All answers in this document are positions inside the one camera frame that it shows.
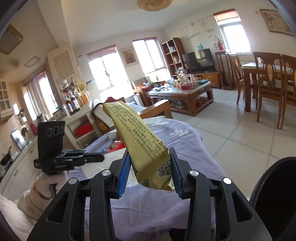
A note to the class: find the wooden bookshelf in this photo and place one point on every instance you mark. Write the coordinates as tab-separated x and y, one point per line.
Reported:
173	52

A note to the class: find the wooden coffee table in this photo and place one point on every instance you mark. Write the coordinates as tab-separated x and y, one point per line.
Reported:
194	99

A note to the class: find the wooden dining chair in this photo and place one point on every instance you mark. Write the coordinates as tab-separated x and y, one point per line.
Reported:
237	74
289	85
266	59

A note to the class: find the tall wooden plant stand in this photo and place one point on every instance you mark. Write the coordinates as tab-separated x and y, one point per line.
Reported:
224	66

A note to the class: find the white side shelf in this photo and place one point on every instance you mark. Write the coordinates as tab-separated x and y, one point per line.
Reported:
73	121

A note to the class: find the wooden tv cabinet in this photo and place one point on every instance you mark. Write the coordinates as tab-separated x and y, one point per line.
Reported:
213	77

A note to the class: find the red snack box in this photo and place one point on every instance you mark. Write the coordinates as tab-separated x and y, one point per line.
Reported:
115	145

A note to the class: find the wooden dining table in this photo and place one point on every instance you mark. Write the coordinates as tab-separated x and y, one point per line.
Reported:
266	80

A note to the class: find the black flat television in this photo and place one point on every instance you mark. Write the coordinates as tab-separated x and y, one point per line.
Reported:
199	61

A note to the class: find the red box on shelf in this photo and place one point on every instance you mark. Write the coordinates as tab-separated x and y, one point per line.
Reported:
83	129

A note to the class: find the gold ceiling lamp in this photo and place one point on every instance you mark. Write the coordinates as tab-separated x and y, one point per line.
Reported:
153	5

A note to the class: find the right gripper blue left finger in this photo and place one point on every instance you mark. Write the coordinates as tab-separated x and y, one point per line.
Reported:
122	174

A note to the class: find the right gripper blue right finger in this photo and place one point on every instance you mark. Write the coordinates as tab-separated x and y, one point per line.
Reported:
176	172

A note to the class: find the purple floral tablecloth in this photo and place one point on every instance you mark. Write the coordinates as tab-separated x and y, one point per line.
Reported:
143	213

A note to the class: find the black trash bin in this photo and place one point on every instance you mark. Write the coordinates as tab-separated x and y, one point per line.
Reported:
273	198

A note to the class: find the wooden dining chair near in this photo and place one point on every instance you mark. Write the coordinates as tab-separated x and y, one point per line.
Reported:
266	59

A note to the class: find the yellow snack wrapper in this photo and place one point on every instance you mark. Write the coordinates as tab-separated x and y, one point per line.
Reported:
149	155

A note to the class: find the wooden dining chair far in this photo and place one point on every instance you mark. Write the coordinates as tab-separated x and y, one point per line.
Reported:
237	74

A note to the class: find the brown glass bottle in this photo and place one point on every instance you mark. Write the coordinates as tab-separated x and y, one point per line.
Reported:
69	105
74	102

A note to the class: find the wooden sofa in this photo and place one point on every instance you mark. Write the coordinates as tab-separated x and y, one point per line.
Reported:
104	118

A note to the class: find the small framed flower picture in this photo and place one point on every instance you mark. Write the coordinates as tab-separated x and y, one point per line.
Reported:
129	56

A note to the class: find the left white sleeve forearm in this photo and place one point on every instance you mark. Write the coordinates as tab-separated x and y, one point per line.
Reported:
22	214

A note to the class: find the framed floral painting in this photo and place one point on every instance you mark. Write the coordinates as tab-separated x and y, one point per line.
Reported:
275	22

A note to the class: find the wooden dining chair middle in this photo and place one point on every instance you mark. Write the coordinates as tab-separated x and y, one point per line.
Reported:
289	85

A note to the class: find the left white gloved hand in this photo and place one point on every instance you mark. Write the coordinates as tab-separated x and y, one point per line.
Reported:
44	182

